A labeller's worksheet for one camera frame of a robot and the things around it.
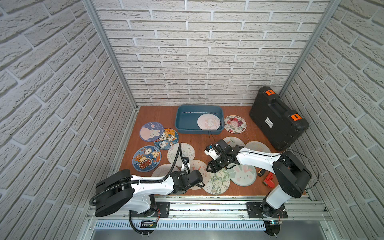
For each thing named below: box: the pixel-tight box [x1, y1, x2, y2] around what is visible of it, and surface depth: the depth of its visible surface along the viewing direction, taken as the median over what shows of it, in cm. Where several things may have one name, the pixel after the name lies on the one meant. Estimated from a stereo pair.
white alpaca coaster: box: [223, 136, 245, 148], surface depth 102 cm
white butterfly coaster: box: [167, 143, 196, 167], surface depth 96 cm
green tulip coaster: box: [202, 168, 231, 195], surface depth 85 cm
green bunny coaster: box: [230, 164, 257, 187], surface depth 87 cm
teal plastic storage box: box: [174, 104, 225, 135], surface depth 113 cm
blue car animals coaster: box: [132, 145, 162, 173], surface depth 94 cm
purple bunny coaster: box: [139, 121, 164, 142], surface depth 106 cm
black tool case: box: [249, 86, 310, 152], surface depth 89 cm
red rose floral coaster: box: [223, 115, 247, 134], surface depth 112 cm
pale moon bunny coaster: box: [244, 140, 271, 153], surface depth 101 cm
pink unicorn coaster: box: [197, 113, 221, 131], surface depth 112 cm
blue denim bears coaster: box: [154, 128, 179, 150], surface depth 102 cm
